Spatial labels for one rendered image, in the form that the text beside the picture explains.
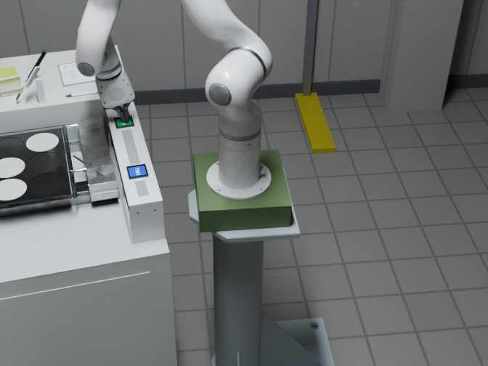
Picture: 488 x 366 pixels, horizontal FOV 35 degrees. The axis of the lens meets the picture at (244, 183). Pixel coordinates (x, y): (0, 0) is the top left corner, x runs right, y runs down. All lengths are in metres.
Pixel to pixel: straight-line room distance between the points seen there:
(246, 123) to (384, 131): 2.13
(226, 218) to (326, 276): 1.15
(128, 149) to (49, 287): 0.46
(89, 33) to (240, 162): 0.54
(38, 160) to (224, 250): 0.63
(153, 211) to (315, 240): 1.41
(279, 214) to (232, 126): 0.30
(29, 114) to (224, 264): 0.78
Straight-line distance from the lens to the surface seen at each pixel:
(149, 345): 2.40
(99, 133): 2.52
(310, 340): 2.99
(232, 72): 1.93
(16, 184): 2.32
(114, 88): 2.31
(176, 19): 4.05
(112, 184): 2.26
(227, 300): 2.49
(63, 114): 2.55
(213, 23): 1.96
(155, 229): 2.16
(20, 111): 2.53
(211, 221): 2.17
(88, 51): 2.14
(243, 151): 2.11
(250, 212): 2.16
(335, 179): 3.75
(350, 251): 3.37
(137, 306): 2.27
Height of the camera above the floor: 2.29
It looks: 38 degrees down
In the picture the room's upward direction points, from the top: 1 degrees clockwise
